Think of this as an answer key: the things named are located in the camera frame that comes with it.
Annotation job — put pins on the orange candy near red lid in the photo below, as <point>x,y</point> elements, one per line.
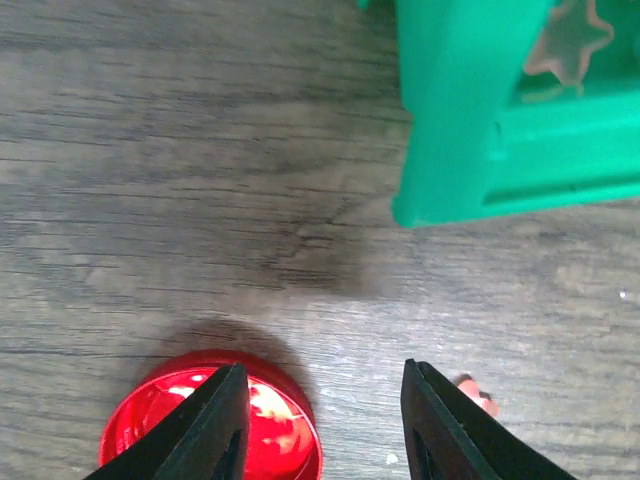
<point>468,385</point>

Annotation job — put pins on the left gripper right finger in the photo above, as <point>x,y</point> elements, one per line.
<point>449,436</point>

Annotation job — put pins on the green candy bin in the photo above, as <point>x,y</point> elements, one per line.
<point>516,106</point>

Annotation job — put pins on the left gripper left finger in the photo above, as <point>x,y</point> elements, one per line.
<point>205,437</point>

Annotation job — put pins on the red round lid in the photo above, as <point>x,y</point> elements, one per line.
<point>283,442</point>

